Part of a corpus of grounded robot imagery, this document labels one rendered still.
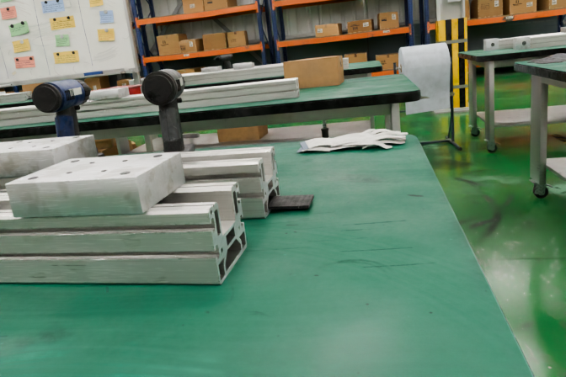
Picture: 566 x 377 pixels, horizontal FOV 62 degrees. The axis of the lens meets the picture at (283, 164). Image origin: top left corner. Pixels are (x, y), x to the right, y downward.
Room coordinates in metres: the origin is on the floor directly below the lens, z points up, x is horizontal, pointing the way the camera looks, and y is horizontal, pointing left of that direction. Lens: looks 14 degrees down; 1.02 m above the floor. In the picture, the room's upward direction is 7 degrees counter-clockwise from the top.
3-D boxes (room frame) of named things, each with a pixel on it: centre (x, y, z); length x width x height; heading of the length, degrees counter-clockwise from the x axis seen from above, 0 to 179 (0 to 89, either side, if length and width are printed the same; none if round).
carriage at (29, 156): (0.78, 0.41, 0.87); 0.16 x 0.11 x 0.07; 76
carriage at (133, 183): (0.54, 0.21, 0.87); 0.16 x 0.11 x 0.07; 76
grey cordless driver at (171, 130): (0.93, 0.20, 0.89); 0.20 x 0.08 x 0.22; 2
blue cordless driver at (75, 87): (1.03, 0.44, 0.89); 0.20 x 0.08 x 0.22; 175
